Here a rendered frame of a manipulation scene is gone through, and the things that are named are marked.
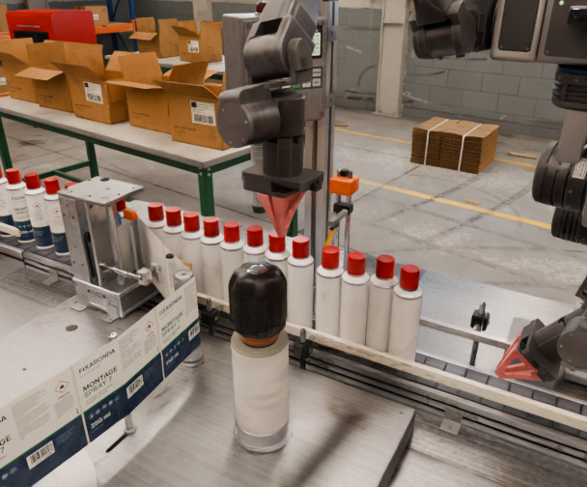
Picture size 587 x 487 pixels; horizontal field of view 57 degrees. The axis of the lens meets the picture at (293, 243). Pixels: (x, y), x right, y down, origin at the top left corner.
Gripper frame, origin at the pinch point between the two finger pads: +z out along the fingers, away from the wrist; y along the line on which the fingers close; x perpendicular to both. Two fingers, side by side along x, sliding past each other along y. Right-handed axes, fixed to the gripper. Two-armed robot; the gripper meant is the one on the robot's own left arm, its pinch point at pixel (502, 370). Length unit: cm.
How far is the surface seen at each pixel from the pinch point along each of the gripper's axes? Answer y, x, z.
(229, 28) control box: -1, -76, -6
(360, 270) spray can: 1.9, -28.8, 6.2
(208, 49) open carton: -357, -264, 214
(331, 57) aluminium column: -15, -62, -11
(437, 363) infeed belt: -2.8, -5.8, 11.0
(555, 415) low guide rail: 4.2, 8.7, -4.1
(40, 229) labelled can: 3, -91, 72
